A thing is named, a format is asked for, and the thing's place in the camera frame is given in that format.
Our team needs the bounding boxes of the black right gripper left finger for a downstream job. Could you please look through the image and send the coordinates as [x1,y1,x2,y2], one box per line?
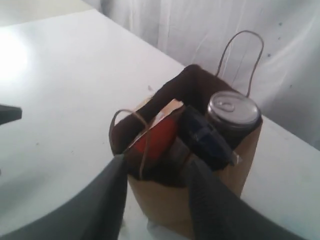
[1,154,128,240]

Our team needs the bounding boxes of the white backdrop curtain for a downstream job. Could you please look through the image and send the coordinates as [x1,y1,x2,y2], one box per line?
[89,0,320,148]

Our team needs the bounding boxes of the black rice vacuum pack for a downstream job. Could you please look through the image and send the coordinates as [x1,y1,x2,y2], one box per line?
[177,106,243,171]

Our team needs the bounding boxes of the brown paper bag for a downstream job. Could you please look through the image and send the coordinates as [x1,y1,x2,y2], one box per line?
[108,30,265,240]

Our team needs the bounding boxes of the dark grain can silver lid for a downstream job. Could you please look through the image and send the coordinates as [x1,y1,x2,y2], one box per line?
[207,90,262,150]

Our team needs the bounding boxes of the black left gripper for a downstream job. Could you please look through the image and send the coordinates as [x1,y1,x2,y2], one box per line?
[0,104,22,124]

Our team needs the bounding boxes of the brown kraft stand-up pouch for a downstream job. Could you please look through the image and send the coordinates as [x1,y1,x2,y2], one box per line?
[125,99,184,165]

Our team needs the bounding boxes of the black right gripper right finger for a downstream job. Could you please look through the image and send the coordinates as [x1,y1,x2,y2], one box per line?
[186,160,300,240]

